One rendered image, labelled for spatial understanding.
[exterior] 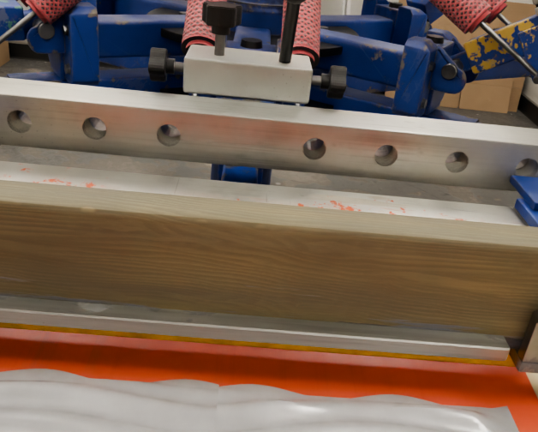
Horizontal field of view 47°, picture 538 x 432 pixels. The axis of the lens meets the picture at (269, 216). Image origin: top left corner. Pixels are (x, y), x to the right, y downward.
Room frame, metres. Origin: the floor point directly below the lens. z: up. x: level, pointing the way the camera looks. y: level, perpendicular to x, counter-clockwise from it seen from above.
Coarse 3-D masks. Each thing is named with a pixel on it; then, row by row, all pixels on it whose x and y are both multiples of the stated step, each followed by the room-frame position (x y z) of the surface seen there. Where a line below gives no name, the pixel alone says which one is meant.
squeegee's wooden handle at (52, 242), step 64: (0, 192) 0.30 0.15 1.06; (64, 192) 0.31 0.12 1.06; (128, 192) 0.32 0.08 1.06; (0, 256) 0.30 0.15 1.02; (64, 256) 0.30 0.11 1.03; (128, 256) 0.30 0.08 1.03; (192, 256) 0.30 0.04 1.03; (256, 256) 0.30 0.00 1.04; (320, 256) 0.31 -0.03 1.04; (384, 256) 0.31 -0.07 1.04; (448, 256) 0.31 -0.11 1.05; (512, 256) 0.31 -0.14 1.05; (320, 320) 0.31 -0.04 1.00; (384, 320) 0.31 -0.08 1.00; (448, 320) 0.31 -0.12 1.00; (512, 320) 0.31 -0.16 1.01
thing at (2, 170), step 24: (0, 168) 0.48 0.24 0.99; (24, 168) 0.48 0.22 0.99; (48, 168) 0.49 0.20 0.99; (72, 168) 0.49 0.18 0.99; (168, 192) 0.47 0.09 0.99; (192, 192) 0.47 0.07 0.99; (216, 192) 0.48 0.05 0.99; (240, 192) 0.48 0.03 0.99; (264, 192) 0.49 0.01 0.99; (288, 192) 0.50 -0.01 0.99; (312, 192) 0.50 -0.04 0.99; (336, 192) 0.51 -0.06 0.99; (432, 216) 0.48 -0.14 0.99; (456, 216) 0.49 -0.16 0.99; (480, 216) 0.49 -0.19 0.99; (504, 216) 0.50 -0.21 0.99
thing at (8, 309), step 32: (0, 320) 0.28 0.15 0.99; (32, 320) 0.28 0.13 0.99; (64, 320) 0.28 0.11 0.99; (96, 320) 0.29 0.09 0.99; (128, 320) 0.29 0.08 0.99; (160, 320) 0.29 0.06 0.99; (192, 320) 0.29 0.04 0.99; (224, 320) 0.30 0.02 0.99; (256, 320) 0.30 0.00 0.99; (288, 320) 0.30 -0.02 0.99; (416, 352) 0.30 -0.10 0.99; (448, 352) 0.30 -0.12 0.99; (480, 352) 0.30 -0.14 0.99
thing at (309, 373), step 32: (224, 352) 0.31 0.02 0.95; (256, 352) 0.32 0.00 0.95; (288, 352) 0.32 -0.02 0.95; (320, 352) 0.32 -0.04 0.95; (224, 384) 0.29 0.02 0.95; (288, 384) 0.29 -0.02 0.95; (320, 384) 0.29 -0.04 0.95; (352, 384) 0.30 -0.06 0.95; (384, 384) 0.30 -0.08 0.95; (416, 384) 0.30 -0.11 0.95; (448, 384) 0.31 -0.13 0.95; (480, 384) 0.31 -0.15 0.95; (512, 384) 0.32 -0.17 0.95; (512, 416) 0.29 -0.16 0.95
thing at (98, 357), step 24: (0, 336) 0.31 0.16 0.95; (24, 336) 0.31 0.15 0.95; (48, 336) 0.31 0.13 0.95; (72, 336) 0.31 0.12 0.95; (96, 336) 0.32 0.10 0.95; (0, 360) 0.28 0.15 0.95; (24, 360) 0.29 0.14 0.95; (48, 360) 0.29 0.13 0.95; (72, 360) 0.29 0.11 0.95; (96, 360) 0.29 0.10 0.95; (120, 360) 0.30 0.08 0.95; (144, 360) 0.30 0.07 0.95; (168, 360) 0.30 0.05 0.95; (192, 360) 0.30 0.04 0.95; (216, 360) 0.31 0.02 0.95
